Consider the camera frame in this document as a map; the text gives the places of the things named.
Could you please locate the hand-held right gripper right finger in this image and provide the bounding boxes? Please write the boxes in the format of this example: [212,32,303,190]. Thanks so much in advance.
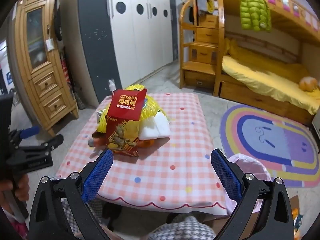
[211,148,294,240]

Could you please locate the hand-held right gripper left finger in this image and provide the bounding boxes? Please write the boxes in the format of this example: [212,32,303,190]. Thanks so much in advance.
[28,149,114,240]

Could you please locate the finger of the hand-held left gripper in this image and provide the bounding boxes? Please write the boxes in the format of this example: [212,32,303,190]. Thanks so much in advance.
[14,134,64,159]
[9,126,41,148]

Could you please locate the pink-lined trash bin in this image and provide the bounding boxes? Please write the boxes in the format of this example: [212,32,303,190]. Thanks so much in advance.
[224,153,272,217]

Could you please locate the red snack box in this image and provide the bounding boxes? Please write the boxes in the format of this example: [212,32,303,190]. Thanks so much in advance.
[105,88,148,157]

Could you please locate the yellow plastic bag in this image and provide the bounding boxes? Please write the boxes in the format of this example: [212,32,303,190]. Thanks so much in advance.
[96,85,165,134]

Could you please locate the person's left forearm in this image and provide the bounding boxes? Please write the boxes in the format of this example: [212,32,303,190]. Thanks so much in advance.
[4,209,28,240]

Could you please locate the person's left hand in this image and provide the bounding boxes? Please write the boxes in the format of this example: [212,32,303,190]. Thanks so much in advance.
[0,173,30,202]

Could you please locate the person's left leg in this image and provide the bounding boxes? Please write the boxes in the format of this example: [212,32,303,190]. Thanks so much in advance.
[61,197,103,233]

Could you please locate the person's leg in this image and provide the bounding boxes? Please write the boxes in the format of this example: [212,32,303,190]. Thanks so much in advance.
[61,197,103,233]
[147,216,218,240]

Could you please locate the wooden glass-door cabinet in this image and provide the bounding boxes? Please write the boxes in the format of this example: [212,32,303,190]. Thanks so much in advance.
[9,0,79,137]

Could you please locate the pink checkered tablecloth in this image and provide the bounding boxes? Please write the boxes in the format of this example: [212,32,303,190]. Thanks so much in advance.
[55,92,229,216]

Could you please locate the rainbow oval rug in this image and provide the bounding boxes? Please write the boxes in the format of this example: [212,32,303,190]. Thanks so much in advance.
[220,104,319,188]

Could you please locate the person's right leg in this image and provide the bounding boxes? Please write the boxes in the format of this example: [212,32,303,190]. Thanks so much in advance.
[147,216,218,240]

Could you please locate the red striped bag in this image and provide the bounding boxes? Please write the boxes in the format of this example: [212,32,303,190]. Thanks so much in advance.
[60,47,75,98]

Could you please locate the clear spray bottle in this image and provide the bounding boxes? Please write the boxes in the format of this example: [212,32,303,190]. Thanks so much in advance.
[108,79,117,97]

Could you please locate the yellow bedsheet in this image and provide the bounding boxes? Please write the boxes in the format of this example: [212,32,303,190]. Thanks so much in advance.
[221,39,320,115]

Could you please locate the black hanging bag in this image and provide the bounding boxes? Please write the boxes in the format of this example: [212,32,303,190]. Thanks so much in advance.
[52,0,63,40]

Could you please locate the wooden stair drawers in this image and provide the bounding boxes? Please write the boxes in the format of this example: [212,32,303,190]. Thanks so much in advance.
[179,0,225,89]

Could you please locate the orange plush toy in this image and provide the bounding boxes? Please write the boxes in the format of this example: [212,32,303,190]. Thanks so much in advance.
[299,76,318,92]

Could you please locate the white grey wardrobe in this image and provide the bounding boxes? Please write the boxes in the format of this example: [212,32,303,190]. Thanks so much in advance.
[77,0,177,107]

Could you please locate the yellow pillow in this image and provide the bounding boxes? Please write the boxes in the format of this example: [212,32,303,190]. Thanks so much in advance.
[225,38,240,55]

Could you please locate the black hanging cloth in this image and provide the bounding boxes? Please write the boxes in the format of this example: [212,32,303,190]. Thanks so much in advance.
[188,5,198,25]

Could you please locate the green puffer jacket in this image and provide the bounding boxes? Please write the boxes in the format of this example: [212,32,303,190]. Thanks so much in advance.
[239,0,272,33]

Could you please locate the wooden bunk bed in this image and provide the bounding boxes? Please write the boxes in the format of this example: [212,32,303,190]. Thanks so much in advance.
[214,0,320,127]

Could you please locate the yellow grey clothes pile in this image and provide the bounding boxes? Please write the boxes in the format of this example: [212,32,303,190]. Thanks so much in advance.
[180,0,215,14]

